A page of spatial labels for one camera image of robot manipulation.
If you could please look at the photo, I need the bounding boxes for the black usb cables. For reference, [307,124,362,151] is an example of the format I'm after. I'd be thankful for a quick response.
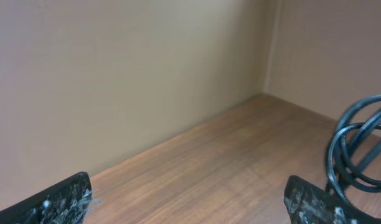
[324,94,381,206]

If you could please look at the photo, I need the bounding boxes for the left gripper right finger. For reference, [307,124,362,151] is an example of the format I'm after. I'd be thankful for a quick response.
[284,175,381,224]

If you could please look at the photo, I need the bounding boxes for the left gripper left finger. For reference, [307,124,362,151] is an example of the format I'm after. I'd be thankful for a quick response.
[0,172,92,224]

